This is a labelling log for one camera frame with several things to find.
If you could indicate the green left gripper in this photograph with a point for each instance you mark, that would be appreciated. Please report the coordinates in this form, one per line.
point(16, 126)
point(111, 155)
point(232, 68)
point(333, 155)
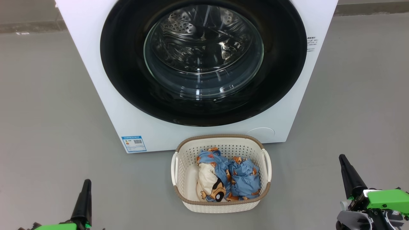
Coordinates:
point(57, 226)

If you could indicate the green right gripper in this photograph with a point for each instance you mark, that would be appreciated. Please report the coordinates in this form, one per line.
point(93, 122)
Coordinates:
point(388, 201)

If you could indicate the blue bear print garment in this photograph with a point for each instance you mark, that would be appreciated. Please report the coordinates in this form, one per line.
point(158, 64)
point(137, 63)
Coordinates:
point(246, 182)

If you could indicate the cream cartoon print garment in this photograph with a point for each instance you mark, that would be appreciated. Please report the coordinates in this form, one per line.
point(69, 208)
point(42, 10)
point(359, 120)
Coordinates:
point(207, 179)

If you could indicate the black round washer door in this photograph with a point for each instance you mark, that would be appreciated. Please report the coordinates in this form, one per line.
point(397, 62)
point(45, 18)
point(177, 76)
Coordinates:
point(121, 64)

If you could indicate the white washing machine body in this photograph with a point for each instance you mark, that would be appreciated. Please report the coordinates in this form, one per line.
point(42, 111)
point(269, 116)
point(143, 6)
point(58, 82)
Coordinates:
point(153, 134)

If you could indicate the blue energy label sticker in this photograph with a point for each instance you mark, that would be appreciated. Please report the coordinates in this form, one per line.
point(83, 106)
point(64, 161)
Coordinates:
point(133, 144)

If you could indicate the round white filter cover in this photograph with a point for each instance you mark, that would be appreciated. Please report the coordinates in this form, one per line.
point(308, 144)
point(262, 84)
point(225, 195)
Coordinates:
point(260, 135)

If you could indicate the cream perforated laundry basket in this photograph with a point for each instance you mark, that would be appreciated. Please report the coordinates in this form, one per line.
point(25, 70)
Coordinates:
point(223, 143)

